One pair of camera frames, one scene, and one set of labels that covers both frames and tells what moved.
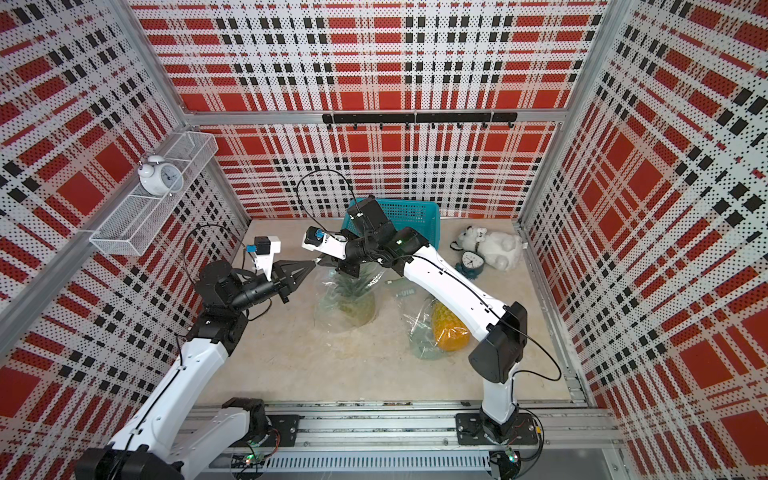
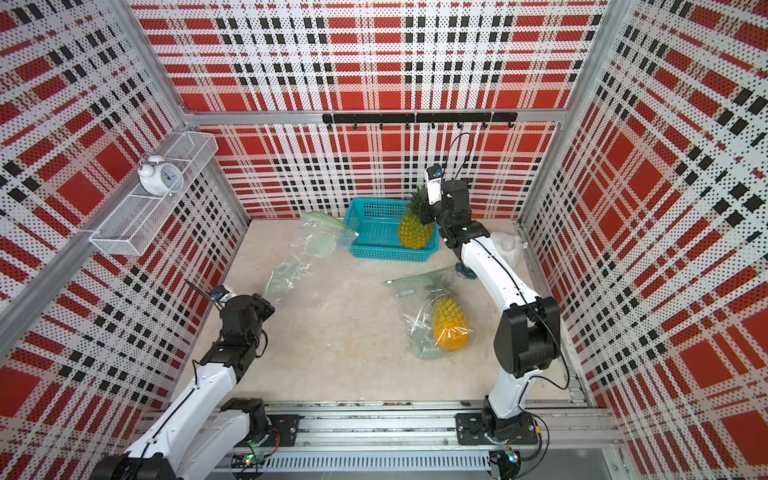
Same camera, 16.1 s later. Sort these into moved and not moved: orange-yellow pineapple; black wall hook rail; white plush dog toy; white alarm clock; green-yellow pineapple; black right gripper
Moved: green-yellow pineapple; black right gripper
Not moved: white alarm clock; white plush dog toy; black wall hook rail; orange-yellow pineapple
